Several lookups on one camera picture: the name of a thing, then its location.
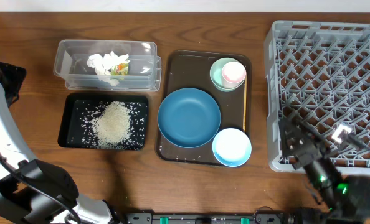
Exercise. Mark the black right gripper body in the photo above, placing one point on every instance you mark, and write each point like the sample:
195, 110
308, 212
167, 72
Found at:
317, 153

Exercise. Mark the light blue white bowl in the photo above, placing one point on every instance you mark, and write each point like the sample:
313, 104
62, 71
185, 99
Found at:
231, 147

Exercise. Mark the white tissue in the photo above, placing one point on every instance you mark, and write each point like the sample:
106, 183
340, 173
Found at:
105, 76
106, 62

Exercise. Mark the green orange snack wrapper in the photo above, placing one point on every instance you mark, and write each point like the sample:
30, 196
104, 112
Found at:
120, 69

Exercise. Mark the white rice pile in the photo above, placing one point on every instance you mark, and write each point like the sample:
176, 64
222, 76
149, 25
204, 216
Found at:
113, 125

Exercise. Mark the dark blue plate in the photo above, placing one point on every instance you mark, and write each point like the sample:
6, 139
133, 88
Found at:
189, 117

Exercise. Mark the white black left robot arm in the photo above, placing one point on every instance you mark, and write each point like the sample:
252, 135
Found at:
31, 190

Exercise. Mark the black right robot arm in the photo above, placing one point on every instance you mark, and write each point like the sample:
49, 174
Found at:
348, 199

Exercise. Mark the grey dishwasher rack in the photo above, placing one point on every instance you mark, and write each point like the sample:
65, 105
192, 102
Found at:
319, 72

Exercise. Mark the clear plastic bin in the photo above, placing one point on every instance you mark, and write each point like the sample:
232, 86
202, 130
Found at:
144, 71

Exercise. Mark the wooden chopstick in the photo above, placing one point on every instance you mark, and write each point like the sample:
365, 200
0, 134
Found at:
244, 106

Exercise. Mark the black plastic tray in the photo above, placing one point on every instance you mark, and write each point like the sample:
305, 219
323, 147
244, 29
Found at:
70, 126

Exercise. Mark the pink cup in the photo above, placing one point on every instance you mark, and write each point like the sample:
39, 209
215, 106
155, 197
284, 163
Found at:
233, 74

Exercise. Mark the mint green bowl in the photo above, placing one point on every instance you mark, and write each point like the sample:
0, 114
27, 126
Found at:
216, 73

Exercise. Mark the brown serving tray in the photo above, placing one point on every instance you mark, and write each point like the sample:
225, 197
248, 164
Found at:
191, 69

